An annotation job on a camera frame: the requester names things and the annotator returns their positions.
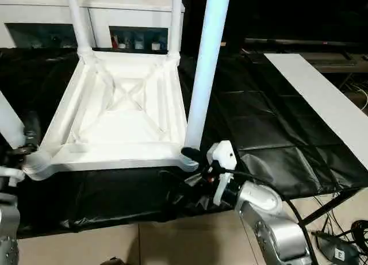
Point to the white plastic table top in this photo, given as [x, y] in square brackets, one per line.
[120, 109]

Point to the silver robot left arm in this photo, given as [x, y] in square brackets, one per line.
[8, 219]

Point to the black work mat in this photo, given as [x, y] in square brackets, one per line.
[273, 127]

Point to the small yellow object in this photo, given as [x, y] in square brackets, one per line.
[222, 43]

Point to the dark thin rod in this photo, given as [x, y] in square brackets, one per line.
[327, 206]

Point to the white flat panel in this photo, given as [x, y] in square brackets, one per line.
[325, 98]

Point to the white glass-door cabinet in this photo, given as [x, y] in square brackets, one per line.
[129, 15]

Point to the grey floor device with label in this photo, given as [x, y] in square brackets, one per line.
[336, 249]

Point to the dark long shelf board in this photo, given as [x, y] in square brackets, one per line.
[302, 42]

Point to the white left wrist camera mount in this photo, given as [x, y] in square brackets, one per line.
[10, 174]

